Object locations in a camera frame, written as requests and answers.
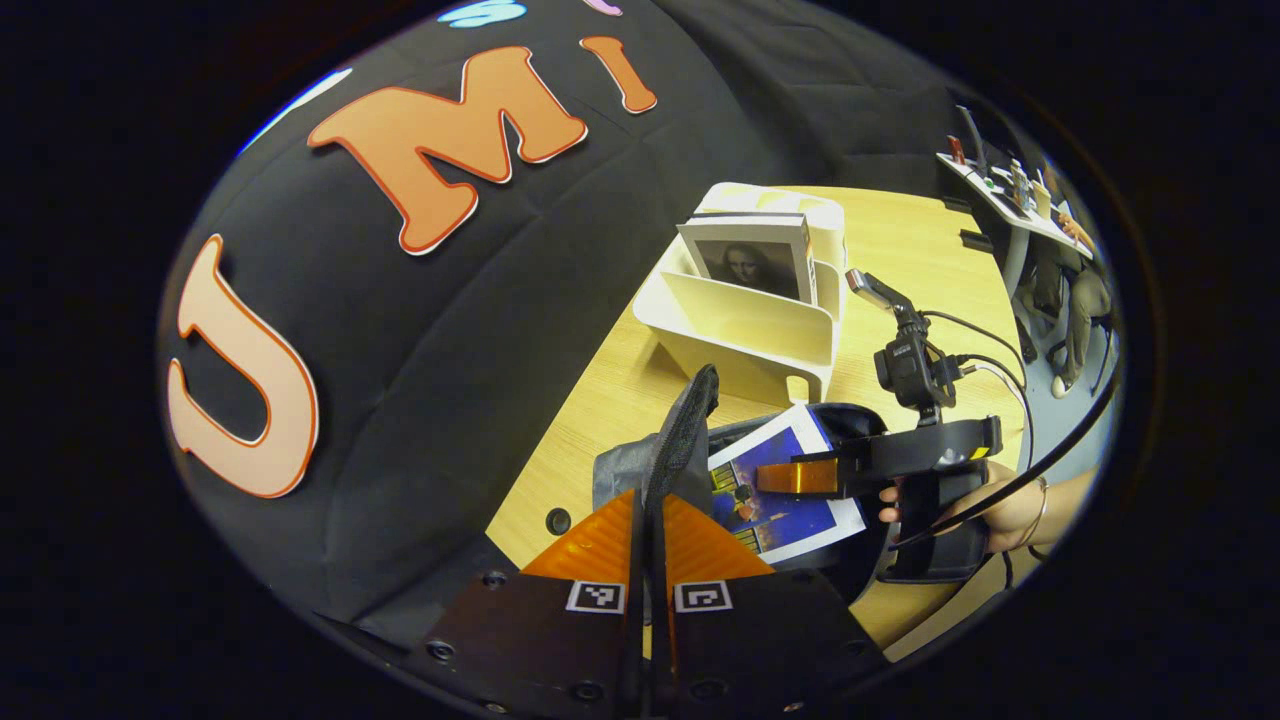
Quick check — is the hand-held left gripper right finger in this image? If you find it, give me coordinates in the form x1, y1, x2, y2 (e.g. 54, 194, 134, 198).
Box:
648, 365, 886, 720

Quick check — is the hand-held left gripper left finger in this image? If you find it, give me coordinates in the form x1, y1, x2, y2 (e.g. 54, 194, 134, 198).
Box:
420, 365, 707, 720

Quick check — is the blue night cover book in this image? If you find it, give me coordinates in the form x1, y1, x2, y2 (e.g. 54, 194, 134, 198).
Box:
708, 403, 867, 566

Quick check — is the white bookshelf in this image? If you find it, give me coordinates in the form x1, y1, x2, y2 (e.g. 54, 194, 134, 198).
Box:
633, 182, 849, 406

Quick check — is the grey schoolbag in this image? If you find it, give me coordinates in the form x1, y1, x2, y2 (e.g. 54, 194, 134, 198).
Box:
592, 400, 893, 606

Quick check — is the grey portrait cover book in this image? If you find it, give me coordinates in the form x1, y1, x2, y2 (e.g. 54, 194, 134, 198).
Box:
678, 212, 819, 306

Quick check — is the cluttered white office desk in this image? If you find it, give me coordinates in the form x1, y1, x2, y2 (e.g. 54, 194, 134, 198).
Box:
937, 100, 1096, 263

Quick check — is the black backdrop cloth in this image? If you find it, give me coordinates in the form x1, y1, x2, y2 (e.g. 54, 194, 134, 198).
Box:
158, 0, 1001, 651

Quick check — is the thick black cable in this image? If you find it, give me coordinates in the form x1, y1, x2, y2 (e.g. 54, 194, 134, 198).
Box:
888, 385, 1119, 549

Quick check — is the thin black camera cable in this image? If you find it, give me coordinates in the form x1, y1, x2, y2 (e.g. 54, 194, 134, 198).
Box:
918, 308, 1033, 471

